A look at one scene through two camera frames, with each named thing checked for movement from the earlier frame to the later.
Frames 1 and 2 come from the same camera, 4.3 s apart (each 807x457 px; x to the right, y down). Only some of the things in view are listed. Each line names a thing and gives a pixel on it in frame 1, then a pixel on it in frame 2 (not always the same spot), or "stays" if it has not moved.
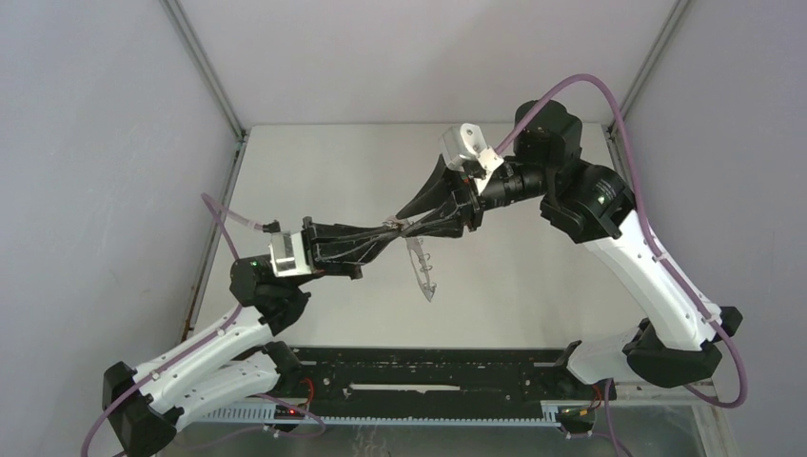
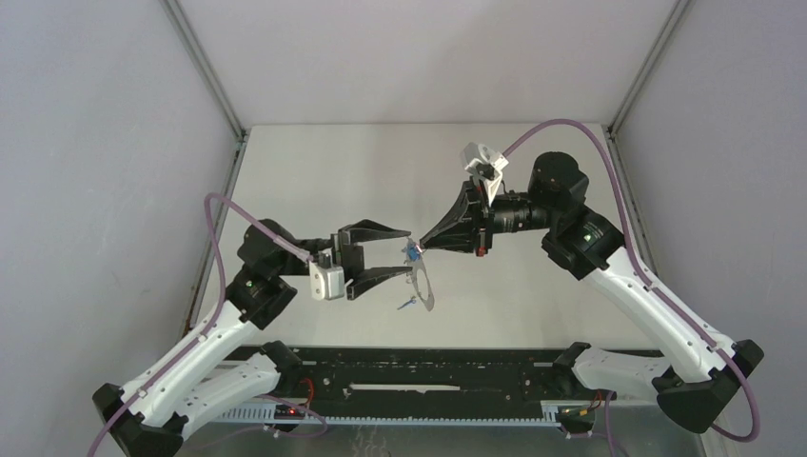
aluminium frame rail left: [205, 64] stays
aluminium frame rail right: [613, 129] stays
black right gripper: [447, 221] to [467, 227]
